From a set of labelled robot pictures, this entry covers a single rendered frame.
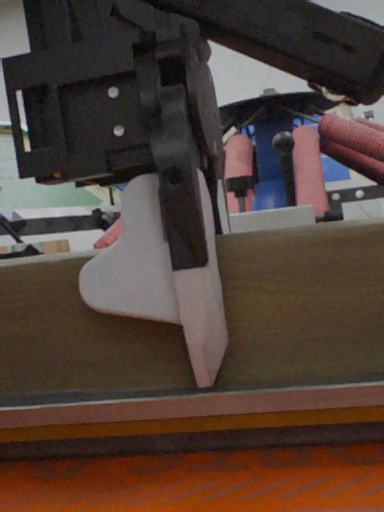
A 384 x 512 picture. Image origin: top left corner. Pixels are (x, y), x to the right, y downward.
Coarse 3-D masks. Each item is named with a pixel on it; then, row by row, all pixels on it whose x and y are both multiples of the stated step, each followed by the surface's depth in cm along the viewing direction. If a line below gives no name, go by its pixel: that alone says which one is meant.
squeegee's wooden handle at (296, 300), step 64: (64, 256) 30; (256, 256) 28; (320, 256) 27; (0, 320) 30; (64, 320) 30; (128, 320) 29; (256, 320) 28; (320, 320) 28; (0, 384) 31; (64, 384) 30; (128, 384) 29; (192, 384) 29
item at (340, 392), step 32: (224, 384) 28; (256, 384) 28; (288, 384) 27; (320, 384) 27; (352, 384) 26; (0, 416) 29; (32, 416) 29; (64, 416) 29; (96, 416) 28; (128, 416) 28; (160, 416) 28; (192, 416) 28
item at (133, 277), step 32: (128, 192) 27; (160, 192) 27; (128, 224) 27; (160, 224) 27; (128, 256) 27; (160, 256) 27; (96, 288) 27; (128, 288) 27; (160, 288) 27; (192, 288) 26; (160, 320) 27; (192, 320) 26; (224, 320) 27; (192, 352) 27; (224, 352) 27
